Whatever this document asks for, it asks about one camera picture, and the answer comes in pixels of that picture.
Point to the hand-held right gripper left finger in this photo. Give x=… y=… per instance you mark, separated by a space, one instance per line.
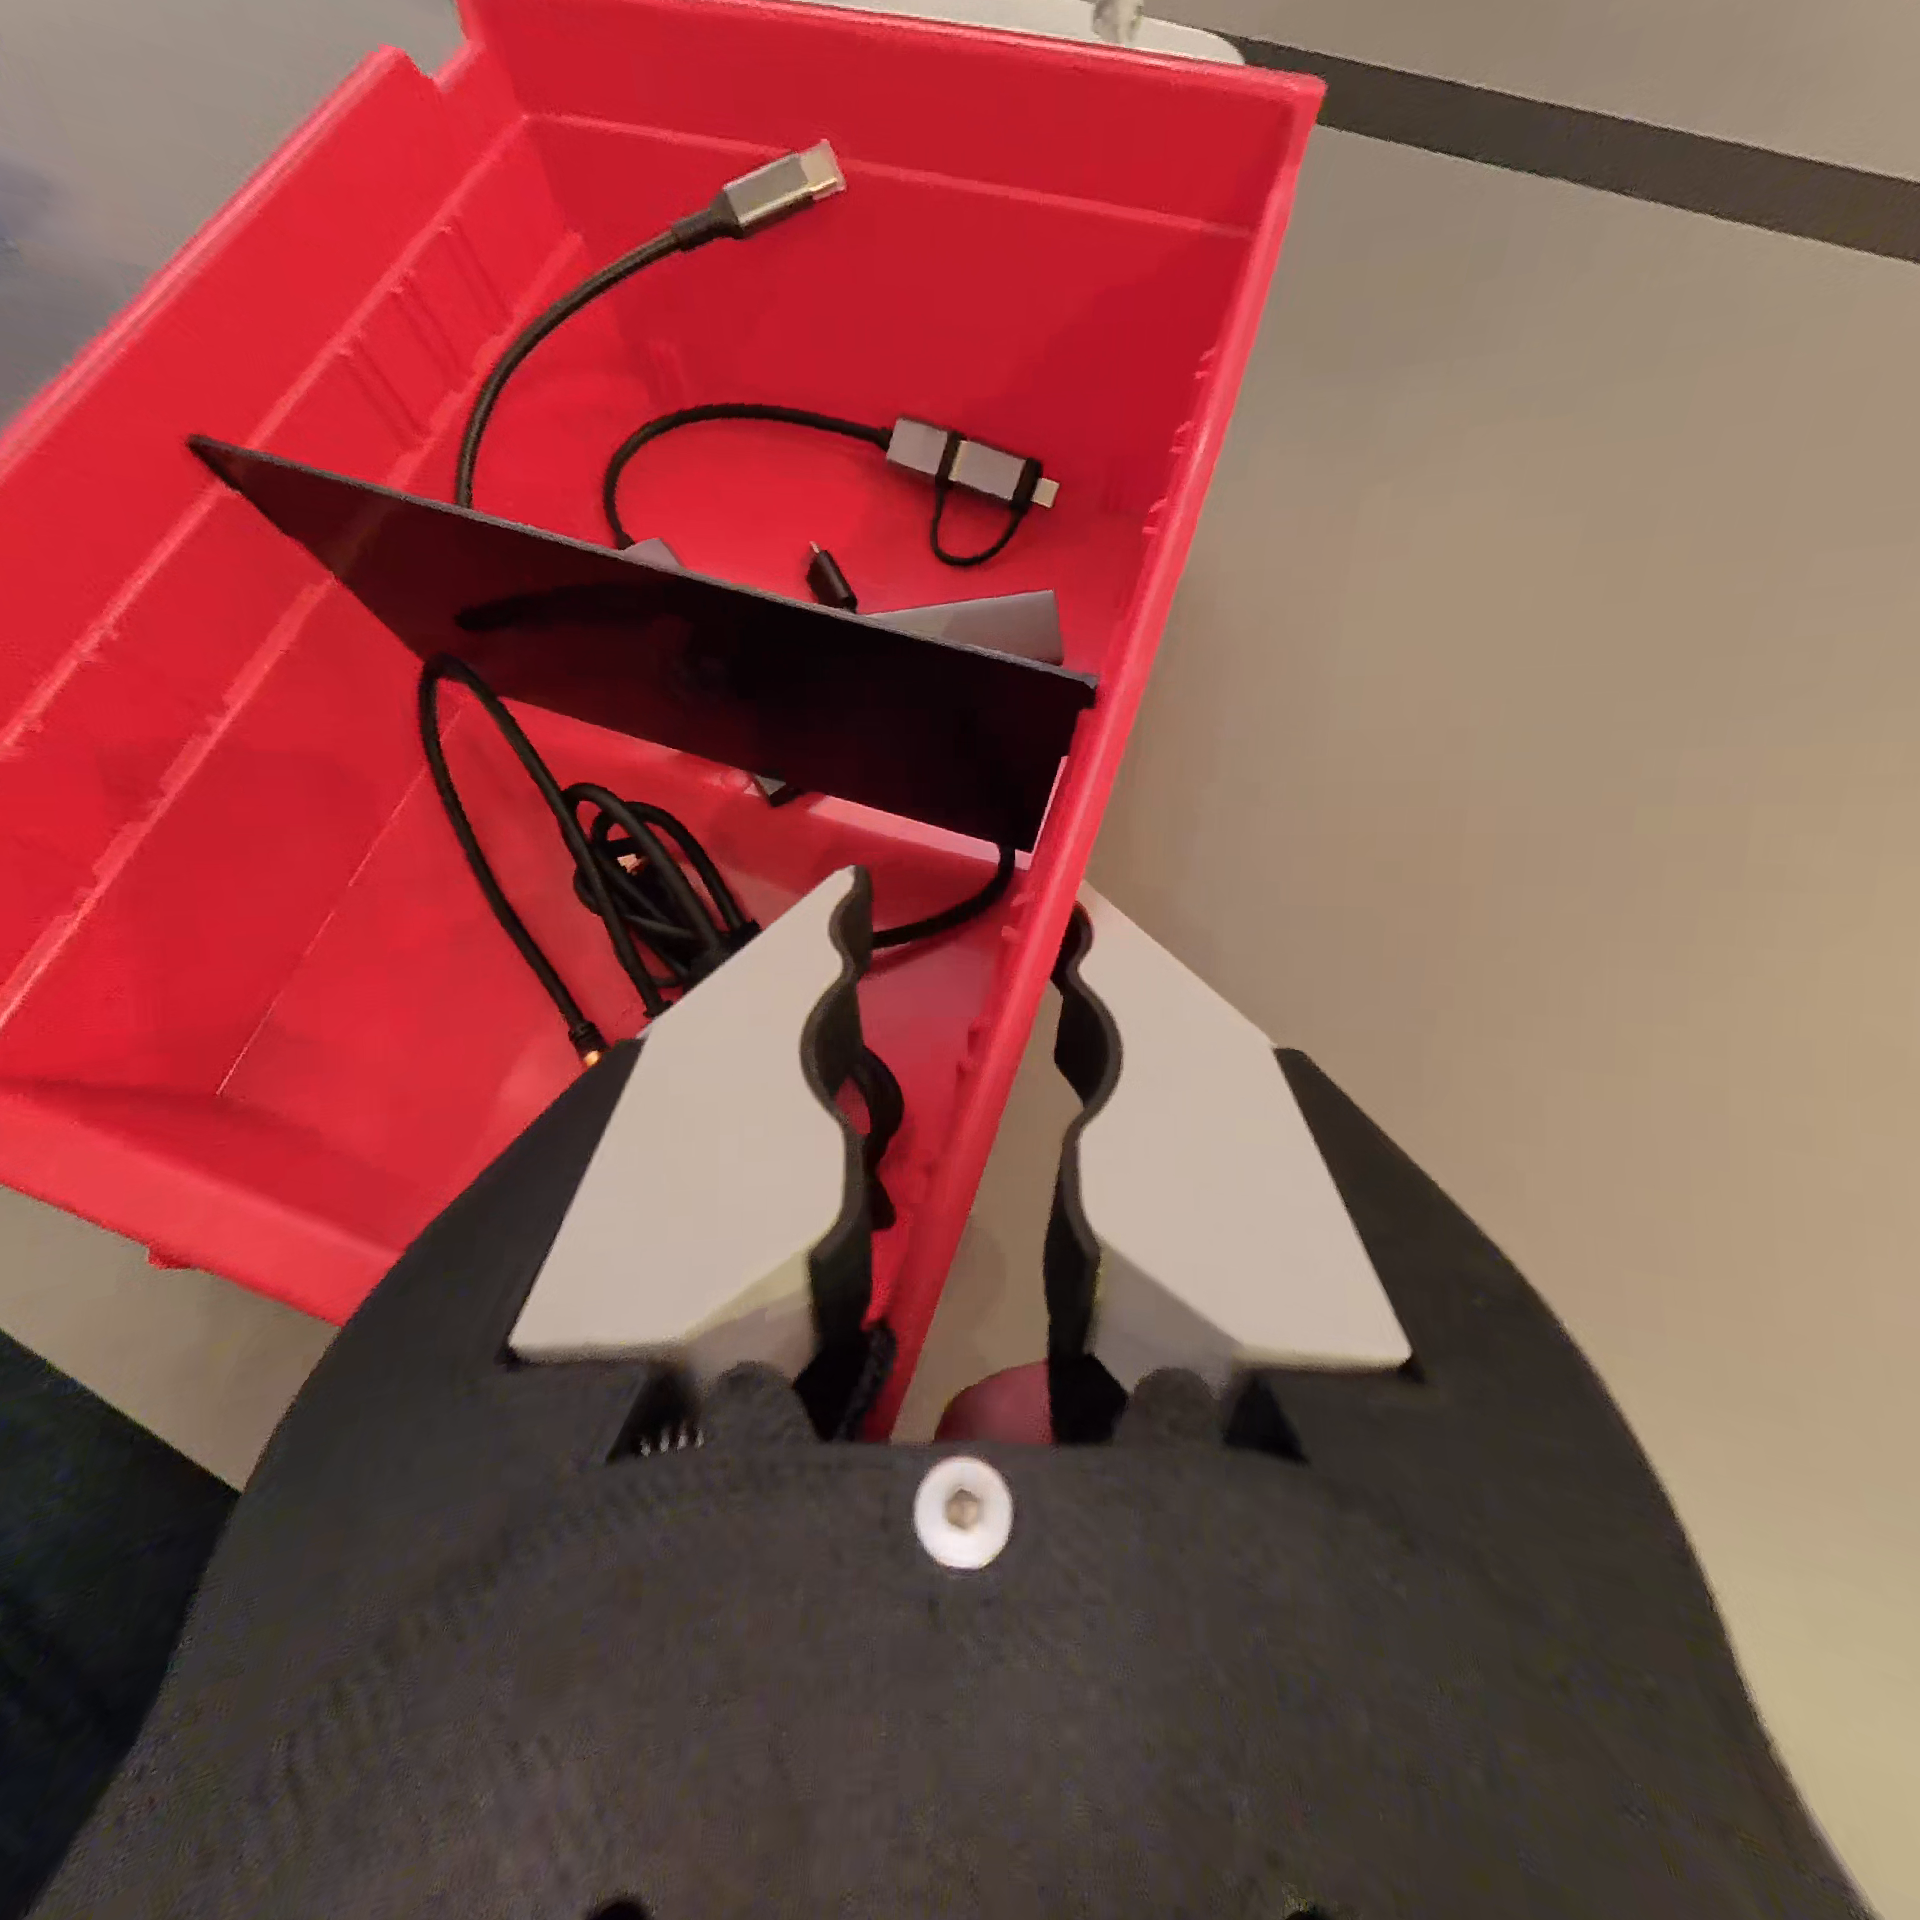
x=704 y=1184

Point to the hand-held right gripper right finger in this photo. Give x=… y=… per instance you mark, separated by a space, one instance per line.
x=1229 y=1201

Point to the red plastic bin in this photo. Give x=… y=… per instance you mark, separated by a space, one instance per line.
x=225 y=750

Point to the slim dark usb hub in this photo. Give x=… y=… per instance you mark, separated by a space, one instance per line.
x=772 y=189

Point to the black bin divider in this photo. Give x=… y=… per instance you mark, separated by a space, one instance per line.
x=674 y=662

